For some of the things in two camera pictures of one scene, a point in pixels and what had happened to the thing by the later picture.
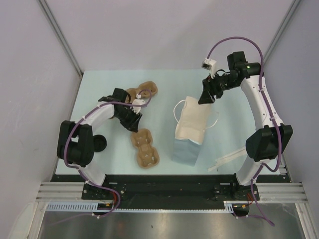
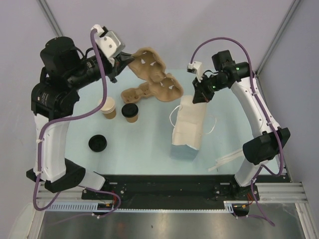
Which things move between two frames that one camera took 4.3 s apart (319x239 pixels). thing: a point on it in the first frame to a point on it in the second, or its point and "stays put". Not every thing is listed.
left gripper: (132, 124) to (119, 62)
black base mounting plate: (171, 192) stays put
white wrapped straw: (224, 159) stays put
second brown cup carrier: (145, 89) stays put
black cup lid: (99, 143) stays put
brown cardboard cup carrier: (147, 156) to (148, 65)
